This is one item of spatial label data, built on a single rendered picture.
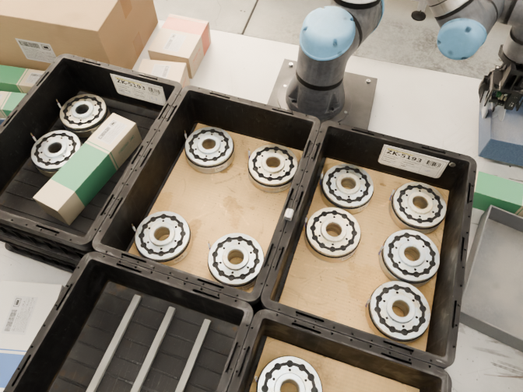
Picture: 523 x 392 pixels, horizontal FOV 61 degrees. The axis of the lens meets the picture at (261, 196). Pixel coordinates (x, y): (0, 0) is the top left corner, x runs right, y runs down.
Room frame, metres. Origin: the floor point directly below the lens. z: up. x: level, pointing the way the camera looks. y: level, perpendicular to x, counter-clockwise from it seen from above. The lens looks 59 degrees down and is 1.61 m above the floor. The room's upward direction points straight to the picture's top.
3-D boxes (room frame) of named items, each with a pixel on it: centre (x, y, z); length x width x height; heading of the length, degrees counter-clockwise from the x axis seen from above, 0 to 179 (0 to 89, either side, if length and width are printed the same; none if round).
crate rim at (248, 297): (0.45, 0.08, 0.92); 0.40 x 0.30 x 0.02; 161
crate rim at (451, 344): (0.35, -0.20, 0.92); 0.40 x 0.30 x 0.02; 161
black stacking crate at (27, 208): (0.55, 0.37, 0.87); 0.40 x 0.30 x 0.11; 161
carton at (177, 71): (0.85, 0.27, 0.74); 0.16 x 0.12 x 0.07; 172
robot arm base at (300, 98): (0.81, -0.14, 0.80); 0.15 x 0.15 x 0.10
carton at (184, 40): (1.03, 0.23, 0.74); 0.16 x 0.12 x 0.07; 163
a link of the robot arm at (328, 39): (0.82, -0.15, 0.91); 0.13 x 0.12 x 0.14; 146
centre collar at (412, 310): (0.22, -0.23, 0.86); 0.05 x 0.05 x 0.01
